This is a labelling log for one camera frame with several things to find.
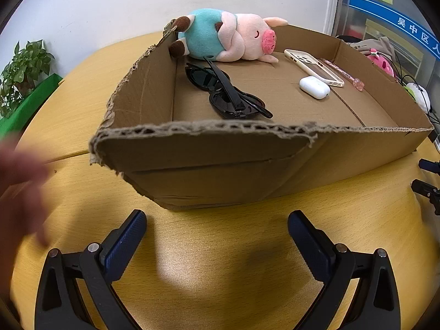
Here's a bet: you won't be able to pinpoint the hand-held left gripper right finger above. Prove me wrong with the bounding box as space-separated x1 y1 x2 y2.
287 210 401 330

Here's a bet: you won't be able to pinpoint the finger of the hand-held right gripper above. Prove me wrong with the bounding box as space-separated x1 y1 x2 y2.
419 159 440 177
411 179 440 216

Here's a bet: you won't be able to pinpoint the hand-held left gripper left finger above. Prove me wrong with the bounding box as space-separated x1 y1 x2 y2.
35 209 148 330

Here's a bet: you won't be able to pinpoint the pink pen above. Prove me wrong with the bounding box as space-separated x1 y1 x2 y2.
320 58 365 92

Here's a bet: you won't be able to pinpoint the torn cardboard box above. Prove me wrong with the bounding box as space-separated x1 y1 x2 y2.
89 24 434 211

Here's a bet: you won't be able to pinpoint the white earbuds case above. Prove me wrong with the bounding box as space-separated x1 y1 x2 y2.
299 76 331 100

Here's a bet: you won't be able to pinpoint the black sunglasses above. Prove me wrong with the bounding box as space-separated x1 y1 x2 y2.
185 56 274 120

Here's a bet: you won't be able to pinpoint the person's right hand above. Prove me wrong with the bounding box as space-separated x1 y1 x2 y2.
0 137 57 248

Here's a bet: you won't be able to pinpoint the pink plush toy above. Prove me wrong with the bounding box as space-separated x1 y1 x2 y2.
366 51 394 75

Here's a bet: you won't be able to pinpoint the beige cloth bag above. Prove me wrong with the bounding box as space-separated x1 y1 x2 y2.
347 36 396 59

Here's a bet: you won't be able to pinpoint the blue banner sign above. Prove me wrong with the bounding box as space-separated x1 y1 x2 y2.
349 0 440 59

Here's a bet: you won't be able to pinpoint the cream phone case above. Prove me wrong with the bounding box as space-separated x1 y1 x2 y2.
284 49 345 89

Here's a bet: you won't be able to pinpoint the green planter box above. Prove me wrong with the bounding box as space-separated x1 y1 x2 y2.
0 73 65 134

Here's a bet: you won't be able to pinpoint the green potted plant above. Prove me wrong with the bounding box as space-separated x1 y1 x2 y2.
0 40 56 119

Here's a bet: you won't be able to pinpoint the pink and teal plush pig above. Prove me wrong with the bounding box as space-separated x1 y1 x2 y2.
168 8 289 64

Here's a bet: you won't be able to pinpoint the black cable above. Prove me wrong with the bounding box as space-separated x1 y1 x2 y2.
392 48 440 126

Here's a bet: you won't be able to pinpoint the grey door frame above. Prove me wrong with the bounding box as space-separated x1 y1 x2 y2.
322 0 348 38

